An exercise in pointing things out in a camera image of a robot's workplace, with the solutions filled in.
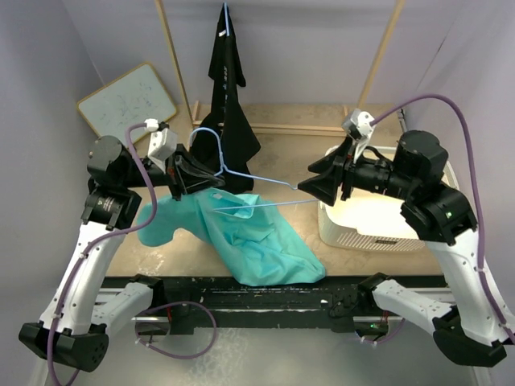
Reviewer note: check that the small whiteboard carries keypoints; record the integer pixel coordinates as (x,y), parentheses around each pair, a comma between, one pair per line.
(130,99)

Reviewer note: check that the black t shirt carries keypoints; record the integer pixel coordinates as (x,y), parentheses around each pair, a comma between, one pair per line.
(226,116)

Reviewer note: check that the blue hanger of black shirt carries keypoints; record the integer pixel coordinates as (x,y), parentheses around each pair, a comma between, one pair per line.
(228,25)

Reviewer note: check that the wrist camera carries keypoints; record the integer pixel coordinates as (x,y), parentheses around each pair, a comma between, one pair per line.
(358,125)
(163,142)

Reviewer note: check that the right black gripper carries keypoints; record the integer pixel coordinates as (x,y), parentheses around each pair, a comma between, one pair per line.
(338,163)

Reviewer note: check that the light blue wire hanger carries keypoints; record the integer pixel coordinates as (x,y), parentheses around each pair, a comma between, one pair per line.
(224,168)

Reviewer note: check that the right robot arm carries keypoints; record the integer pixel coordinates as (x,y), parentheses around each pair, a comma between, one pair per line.
(467,332)

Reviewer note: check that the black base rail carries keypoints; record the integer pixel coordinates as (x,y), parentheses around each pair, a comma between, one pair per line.
(332,303)

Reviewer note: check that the wooden clothes rack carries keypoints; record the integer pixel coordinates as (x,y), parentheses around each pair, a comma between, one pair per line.
(271,128)

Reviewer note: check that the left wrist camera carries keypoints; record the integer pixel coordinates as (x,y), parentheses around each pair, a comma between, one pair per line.
(163,142)

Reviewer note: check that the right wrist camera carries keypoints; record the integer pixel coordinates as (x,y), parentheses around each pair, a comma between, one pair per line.
(358,125)

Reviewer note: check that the white laundry basket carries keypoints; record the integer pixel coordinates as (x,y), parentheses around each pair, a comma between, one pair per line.
(368,222)

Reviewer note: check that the teal t shirt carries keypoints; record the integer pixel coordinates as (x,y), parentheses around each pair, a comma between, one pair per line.
(256,243)

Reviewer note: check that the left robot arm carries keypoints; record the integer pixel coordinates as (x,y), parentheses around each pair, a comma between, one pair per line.
(73,330)

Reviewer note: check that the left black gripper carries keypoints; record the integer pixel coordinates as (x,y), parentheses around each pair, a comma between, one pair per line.
(190,183)

